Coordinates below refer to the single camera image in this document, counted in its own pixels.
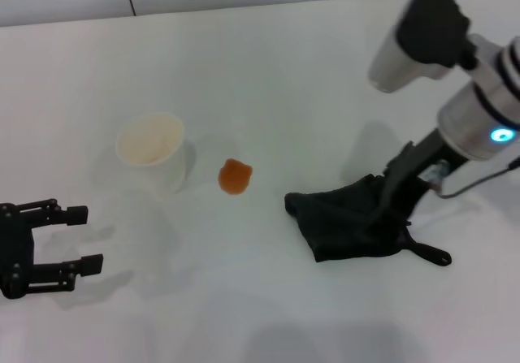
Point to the orange round object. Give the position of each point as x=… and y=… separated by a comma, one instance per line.
x=235, y=177

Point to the white paper cup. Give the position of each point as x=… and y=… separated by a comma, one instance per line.
x=154, y=152

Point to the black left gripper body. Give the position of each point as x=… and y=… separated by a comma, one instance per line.
x=14, y=249

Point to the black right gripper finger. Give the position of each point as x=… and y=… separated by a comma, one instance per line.
x=386, y=200

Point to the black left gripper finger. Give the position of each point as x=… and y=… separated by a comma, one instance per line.
x=91, y=263
x=75, y=215

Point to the dark rag with loop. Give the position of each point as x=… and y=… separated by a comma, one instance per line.
x=333, y=221

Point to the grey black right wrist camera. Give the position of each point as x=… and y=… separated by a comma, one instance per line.
x=418, y=42

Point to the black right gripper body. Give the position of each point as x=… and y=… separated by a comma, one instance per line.
x=422, y=158

